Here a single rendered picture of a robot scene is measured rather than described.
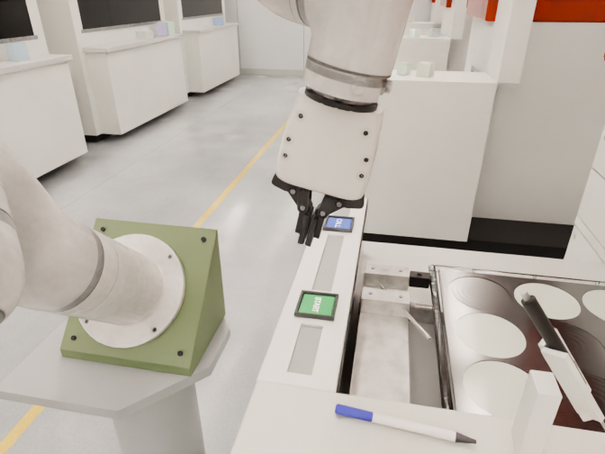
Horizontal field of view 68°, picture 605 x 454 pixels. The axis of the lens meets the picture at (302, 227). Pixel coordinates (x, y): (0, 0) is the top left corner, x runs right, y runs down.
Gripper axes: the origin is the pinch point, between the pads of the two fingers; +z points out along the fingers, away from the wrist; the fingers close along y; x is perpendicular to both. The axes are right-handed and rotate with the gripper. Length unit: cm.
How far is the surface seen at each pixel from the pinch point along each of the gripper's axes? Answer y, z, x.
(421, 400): -22.3, 25.5, -3.8
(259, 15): 226, 62, -801
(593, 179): -60, 4, -68
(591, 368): -41.9, 13.2, -6.3
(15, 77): 245, 83, -243
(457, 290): -26.3, 16.6, -22.1
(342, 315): -7.2, 14.4, -3.7
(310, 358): -4.3, 15.4, 4.8
